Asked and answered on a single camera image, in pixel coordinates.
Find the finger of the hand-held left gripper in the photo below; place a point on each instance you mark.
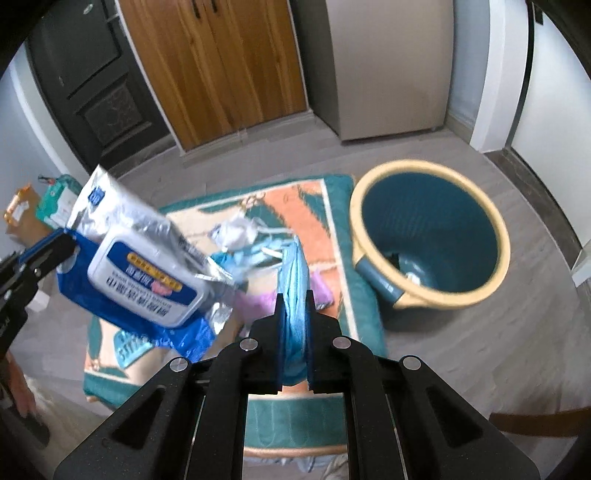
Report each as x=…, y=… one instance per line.
x=48, y=253
x=16, y=288

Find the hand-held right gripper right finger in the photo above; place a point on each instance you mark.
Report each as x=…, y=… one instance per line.
x=311, y=344

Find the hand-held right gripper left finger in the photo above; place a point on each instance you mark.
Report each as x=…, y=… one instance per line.
x=280, y=344

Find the blue face mask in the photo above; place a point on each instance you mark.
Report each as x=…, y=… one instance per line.
x=258, y=253
x=293, y=295

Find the blue wet wipes packet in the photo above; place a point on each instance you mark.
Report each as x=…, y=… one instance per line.
x=138, y=277
x=124, y=207

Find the teal bin with yellow rim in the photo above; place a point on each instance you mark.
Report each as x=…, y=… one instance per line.
x=429, y=221

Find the purple wrapper on mat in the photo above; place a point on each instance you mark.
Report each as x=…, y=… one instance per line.
x=258, y=304

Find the green packet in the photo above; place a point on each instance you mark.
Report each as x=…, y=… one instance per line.
x=57, y=203

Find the crumpled blue face mask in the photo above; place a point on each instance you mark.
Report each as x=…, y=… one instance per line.
x=258, y=253

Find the white crumpled tissue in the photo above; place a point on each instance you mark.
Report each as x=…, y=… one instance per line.
x=235, y=233

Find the printed teal and orange mat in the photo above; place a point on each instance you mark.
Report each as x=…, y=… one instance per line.
x=295, y=203

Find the dark panelled door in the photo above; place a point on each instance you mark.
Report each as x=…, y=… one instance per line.
x=92, y=78

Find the wooden chair leg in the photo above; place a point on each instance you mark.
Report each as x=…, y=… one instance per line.
x=531, y=423

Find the wooden cupboard doors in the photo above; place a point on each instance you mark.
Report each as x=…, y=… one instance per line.
x=212, y=69

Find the grey cabinet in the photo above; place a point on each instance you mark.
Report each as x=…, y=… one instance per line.
x=388, y=64

